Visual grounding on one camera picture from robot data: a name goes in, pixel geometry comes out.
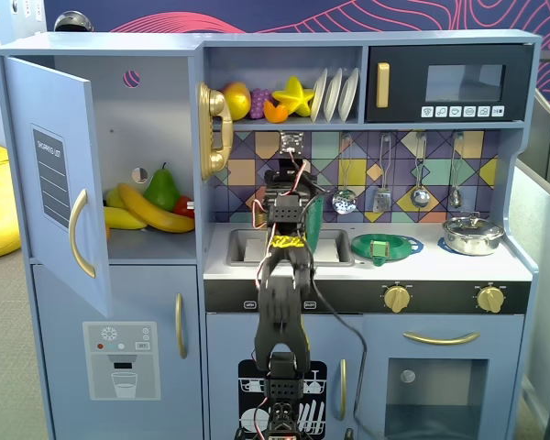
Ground white toy plate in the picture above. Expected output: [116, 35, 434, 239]
[310, 68, 329, 124]
[337, 67, 361, 123]
[324, 68, 345, 124]

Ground gold fridge door handle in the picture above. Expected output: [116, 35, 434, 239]
[174, 292, 189, 360]

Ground green round recipient with handle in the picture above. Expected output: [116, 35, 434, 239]
[350, 232, 419, 268]

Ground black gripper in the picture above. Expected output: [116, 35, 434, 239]
[263, 155, 315, 198]

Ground black USB cable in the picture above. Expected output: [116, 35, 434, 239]
[302, 173, 395, 440]

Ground grey desk divider panel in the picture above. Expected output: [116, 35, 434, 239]
[507, 155, 550, 440]

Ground green plastic plate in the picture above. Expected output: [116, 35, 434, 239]
[303, 193, 326, 251]

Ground cabinet door with shopping list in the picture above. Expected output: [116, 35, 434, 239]
[3, 55, 113, 318]

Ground gold microwave handle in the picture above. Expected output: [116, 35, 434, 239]
[376, 61, 391, 109]

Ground gold dishwasher door handle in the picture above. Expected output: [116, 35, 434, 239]
[338, 357, 348, 422]

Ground large yellow toy banana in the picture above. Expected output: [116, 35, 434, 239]
[117, 181, 196, 234]

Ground green toy pear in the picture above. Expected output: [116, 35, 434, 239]
[142, 162, 182, 213]

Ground steel toy slotted spatula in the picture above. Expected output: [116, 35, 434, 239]
[372, 132, 393, 214]

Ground steel toy pot with lid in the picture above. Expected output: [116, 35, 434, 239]
[441, 211, 506, 257]

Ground black toy microwave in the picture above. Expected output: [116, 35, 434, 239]
[364, 43, 535, 124]

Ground yellow toy star fruit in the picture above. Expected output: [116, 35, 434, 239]
[271, 75, 316, 118]

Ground gold oven door handle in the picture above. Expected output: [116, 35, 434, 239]
[401, 330, 482, 347]

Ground steel toy ladle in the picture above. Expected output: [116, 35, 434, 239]
[410, 131, 432, 208]

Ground red toy pepper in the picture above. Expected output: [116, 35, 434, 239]
[172, 195, 196, 219]

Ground gold toy telephone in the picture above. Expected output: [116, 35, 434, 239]
[197, 81, 235, 182]

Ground small wrist camera board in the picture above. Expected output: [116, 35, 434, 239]
[278, 131, 306, 156]

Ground steel toy skimmer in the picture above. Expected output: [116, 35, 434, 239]
[332, 133, 359, 215]

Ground steel toy whisk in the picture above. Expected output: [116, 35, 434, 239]
[447, 131, 465, 208]

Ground grey toy sink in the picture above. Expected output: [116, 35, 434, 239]
[225, 227, 357, 268]

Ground black round helmet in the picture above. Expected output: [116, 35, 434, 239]
[53, 10, 94, 33]

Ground gold stove knob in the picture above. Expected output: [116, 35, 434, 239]
[382, 282, 413, 315]
[475, 283, 506, 315]

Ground blue toy kitchen unit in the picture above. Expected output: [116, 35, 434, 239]
[0, 29, 543, 440]

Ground gold cabinet door handle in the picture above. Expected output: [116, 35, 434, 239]
[68, 188, 97, 280]

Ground orange toy fruit slice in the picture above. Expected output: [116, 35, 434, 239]
[262, 99, 289, 124]

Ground yellow red toy mango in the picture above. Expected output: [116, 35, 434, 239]
[220, 81, 252, 122]

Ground purple toy grapes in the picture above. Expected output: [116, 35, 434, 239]
[247, 87, 274, 121]

